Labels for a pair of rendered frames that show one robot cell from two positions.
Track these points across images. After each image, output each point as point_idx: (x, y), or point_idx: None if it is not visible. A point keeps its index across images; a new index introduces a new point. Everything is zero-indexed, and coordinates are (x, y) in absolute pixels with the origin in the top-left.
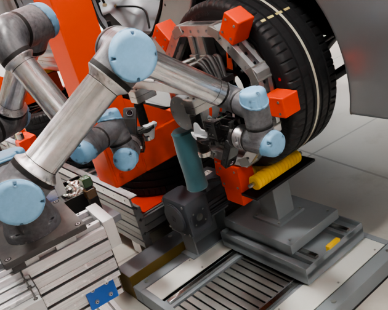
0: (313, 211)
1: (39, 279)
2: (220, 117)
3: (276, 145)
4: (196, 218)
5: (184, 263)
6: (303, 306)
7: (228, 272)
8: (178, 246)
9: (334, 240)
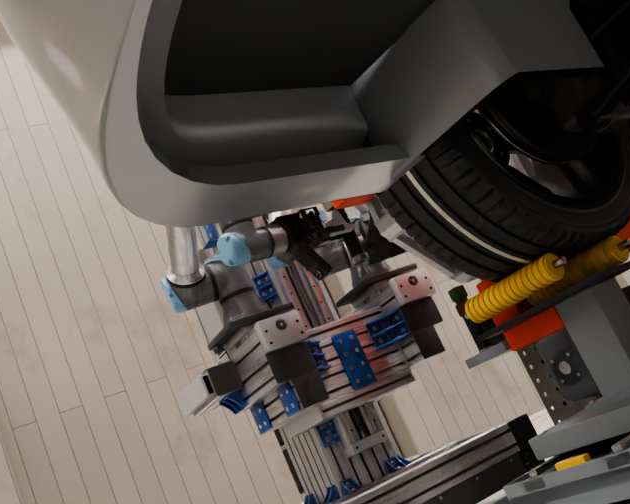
0: None
1: (238, 367)
2: (308, 214)
3: (223, 251)
4: (559, 369)
5: None
6: None
7: None
8: None
9: (577, 456)
